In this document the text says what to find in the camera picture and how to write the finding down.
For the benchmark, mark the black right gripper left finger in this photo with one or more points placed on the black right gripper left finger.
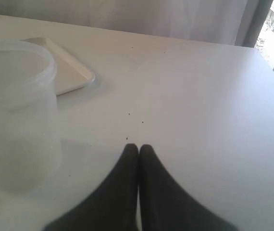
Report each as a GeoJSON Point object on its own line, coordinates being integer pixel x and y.
{"type": "Point", "coordinates": [112, 206]}

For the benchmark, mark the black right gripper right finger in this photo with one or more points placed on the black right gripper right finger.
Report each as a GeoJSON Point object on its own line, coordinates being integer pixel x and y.
{"type": "Point", "coordinates": [166, 206]}

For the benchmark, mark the translucent plastic tub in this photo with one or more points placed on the translucent plastic tub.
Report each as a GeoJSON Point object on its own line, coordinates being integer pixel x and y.
{"type": "Point", "coordinates": [30, 147]}

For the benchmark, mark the white foam tray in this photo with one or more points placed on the white foam tray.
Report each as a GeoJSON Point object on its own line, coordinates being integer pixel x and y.
{"type": "Point", "coordinates": [72, 74]}

